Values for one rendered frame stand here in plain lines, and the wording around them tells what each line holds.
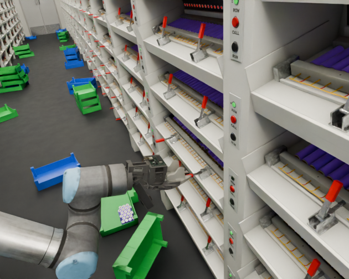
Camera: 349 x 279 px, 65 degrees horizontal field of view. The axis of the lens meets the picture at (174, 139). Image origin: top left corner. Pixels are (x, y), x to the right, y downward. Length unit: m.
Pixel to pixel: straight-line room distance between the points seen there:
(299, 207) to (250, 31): 0.32
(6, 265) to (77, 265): 0.97
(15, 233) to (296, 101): 0.62
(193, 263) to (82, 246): 0.73
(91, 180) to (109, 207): 0.86
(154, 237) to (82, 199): 0.73
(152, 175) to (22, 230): 0.34
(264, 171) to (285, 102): 0.20
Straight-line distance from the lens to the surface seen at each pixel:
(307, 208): 0.56
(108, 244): 1.51
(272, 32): 0.53
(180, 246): 1.43
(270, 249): 0.73
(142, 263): 1.39
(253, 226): 0.76
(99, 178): 0.76
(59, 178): 2.02
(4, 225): 0.72
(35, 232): 0.72
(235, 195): 0.71
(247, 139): 0.58
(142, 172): 0.80
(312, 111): 0.46
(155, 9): 1.16
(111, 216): 1.59
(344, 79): 0.48
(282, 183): 0.60
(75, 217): 0.82
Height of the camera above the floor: 1.12
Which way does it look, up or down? 30 degrees down
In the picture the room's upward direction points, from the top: 6 degrees counter-clockwise
